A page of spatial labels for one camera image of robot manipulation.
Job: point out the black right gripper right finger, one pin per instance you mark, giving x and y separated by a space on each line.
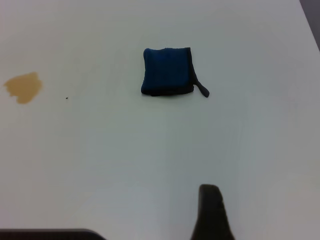
211 215

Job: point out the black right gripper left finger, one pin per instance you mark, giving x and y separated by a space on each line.
50 235

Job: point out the blue cloth with black trim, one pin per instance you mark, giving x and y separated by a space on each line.
165 71

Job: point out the brown coffee spill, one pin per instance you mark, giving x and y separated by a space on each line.
23 87

